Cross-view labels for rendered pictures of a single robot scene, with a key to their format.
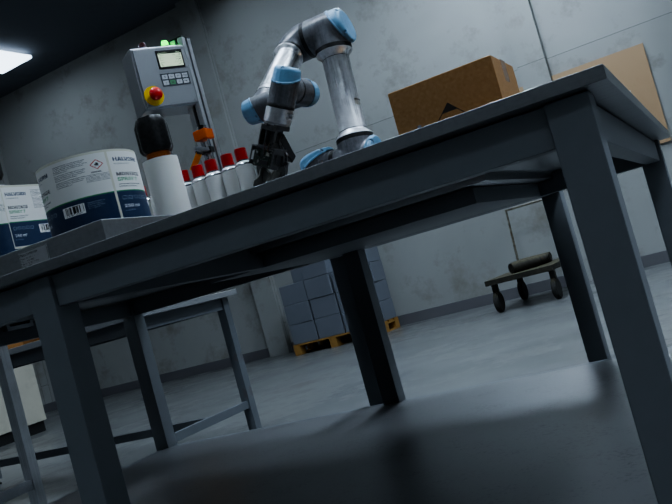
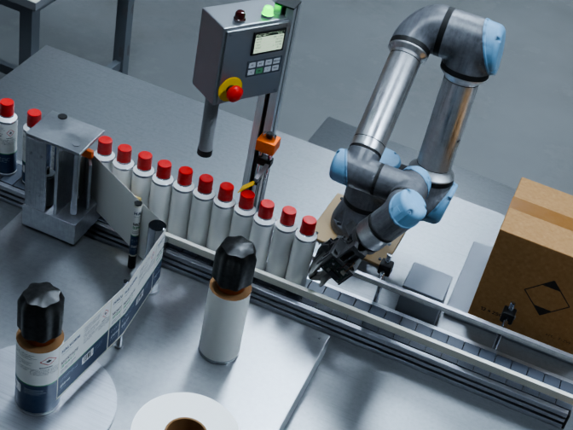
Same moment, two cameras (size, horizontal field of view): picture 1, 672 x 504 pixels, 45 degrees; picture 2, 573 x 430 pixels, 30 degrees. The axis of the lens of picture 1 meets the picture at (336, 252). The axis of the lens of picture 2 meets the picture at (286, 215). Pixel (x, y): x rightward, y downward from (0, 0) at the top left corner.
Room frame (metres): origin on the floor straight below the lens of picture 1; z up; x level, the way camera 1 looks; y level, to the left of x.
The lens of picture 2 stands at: (0.39, 0.60, 2.55)
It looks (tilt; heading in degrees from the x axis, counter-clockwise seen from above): 38 degrees down; 349
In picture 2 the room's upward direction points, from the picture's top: 12 degrees clockwise
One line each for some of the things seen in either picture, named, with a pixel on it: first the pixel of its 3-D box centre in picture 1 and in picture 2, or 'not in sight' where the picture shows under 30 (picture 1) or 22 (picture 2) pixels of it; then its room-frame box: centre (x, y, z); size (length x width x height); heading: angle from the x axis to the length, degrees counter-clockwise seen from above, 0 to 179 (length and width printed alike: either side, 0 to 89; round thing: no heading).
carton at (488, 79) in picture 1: (464, 125); (553, 268); (2.26, -0.44, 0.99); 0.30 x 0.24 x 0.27; 64
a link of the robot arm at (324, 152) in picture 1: (322, 172); (374, 177); (2.53, -0.03, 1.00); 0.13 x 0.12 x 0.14; 65
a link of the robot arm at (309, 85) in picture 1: (296, 94); (402, 188); (2.23, -0.01, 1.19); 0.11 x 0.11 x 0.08; 65
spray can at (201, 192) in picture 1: (205, 200); (241, 228); (2.30, 0.32, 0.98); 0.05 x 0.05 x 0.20
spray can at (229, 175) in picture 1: (235, 189); (281, 244); (2.26, 0.22, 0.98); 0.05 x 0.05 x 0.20
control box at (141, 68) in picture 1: (160, 81); (241, 51); (2.42, 0.37, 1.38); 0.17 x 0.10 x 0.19; 120
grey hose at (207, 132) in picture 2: not in sight; (210, 116); (2.45, 0.41, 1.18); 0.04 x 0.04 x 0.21
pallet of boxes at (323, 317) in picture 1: (336, 297); not in sight; (9.50, 0.13, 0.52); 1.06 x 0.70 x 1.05; 62
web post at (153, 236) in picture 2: not in sight; (153, 257); (2.18, 0.52, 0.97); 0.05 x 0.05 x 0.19
